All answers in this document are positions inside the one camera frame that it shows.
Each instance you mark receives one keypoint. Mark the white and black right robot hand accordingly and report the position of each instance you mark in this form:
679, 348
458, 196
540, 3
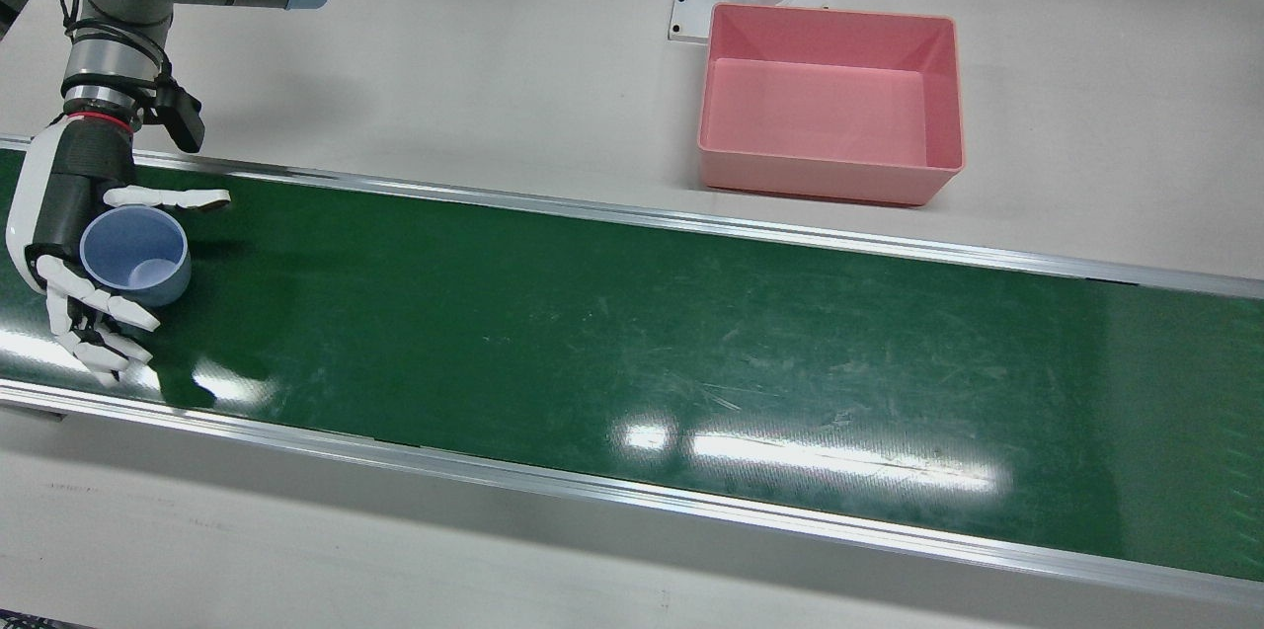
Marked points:
69, 175

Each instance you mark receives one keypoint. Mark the light blue plastic cup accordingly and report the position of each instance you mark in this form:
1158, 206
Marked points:
133, 249

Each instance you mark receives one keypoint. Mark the pink plastic box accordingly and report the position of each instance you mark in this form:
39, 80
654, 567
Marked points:
829, 175

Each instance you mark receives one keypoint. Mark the green conveyor belt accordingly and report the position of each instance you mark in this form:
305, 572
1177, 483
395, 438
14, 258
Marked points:
592, 333

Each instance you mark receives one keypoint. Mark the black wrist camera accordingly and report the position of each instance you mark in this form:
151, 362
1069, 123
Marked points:
183, 120

